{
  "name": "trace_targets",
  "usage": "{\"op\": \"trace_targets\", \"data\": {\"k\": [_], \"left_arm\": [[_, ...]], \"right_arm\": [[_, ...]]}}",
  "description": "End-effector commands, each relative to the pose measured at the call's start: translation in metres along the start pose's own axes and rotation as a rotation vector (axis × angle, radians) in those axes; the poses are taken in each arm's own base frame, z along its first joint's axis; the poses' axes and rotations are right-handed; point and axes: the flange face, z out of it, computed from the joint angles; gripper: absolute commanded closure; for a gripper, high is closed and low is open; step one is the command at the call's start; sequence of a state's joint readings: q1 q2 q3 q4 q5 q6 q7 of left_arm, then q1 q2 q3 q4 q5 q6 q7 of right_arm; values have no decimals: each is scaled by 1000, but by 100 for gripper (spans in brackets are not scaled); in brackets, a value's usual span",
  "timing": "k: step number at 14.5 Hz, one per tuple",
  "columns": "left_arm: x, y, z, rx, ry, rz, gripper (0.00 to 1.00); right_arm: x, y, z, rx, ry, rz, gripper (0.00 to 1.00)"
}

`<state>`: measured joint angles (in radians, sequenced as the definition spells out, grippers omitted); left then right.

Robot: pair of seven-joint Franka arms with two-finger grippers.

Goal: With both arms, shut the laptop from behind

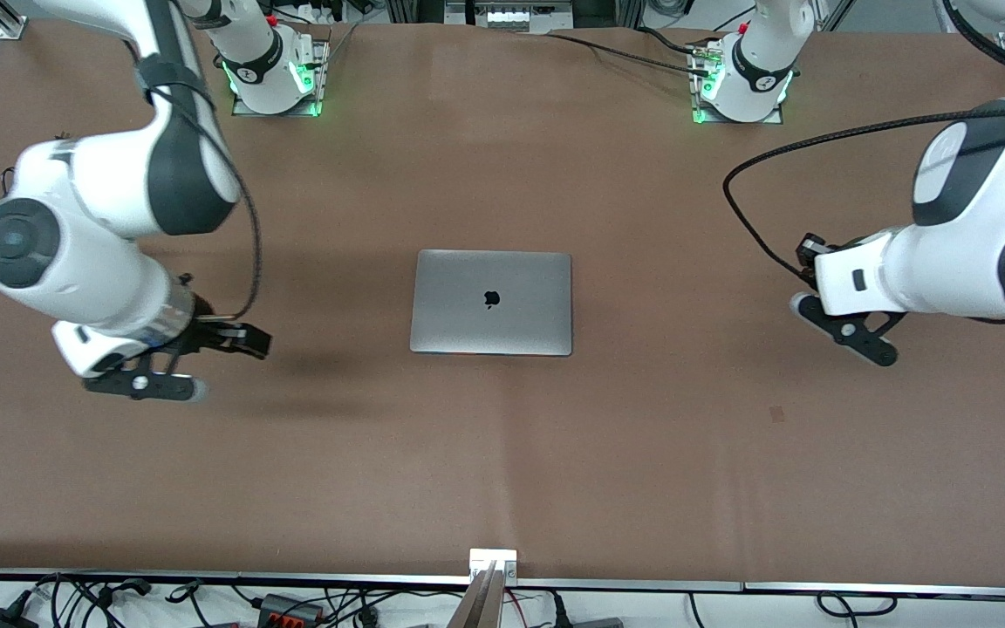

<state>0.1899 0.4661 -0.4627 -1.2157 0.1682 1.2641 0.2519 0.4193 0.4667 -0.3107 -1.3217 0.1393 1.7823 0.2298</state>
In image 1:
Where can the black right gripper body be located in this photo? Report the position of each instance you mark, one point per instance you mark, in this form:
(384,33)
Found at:
(208,332)

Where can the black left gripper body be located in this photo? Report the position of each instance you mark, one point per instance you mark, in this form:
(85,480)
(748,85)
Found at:
(809,249)

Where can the grey aluminium laptop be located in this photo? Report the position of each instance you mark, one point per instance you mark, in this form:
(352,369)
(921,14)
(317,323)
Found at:
(490,301)

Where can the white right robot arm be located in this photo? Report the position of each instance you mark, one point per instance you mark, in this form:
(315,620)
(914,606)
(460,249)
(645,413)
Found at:
(101,183)

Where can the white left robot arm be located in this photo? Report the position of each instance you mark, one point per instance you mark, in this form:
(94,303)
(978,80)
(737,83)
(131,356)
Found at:
(947,262)

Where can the black orange connector block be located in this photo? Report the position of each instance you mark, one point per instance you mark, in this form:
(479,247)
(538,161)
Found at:
(289,608)

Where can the black power adapter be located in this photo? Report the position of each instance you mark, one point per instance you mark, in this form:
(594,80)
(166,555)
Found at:
(1,619)

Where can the white power strip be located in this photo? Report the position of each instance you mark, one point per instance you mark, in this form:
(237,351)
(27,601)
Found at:
(516,17)

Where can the black plug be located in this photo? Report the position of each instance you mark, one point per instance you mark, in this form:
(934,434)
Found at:
(559,610)

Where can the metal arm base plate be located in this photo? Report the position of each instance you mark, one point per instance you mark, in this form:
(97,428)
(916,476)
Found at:
(773,119)
(322,52)

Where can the white mounting bracket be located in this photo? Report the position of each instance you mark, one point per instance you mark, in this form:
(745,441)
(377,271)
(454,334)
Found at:
(481,556)

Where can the metal table edge rail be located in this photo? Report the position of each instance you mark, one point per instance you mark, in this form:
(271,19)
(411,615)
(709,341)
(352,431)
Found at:
(816,588)

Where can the aluminium camera post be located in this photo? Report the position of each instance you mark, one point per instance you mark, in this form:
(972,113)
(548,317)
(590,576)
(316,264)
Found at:
(478,606)

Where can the aluminium frame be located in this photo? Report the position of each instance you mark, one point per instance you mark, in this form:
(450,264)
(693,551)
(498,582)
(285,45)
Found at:
(398,10)

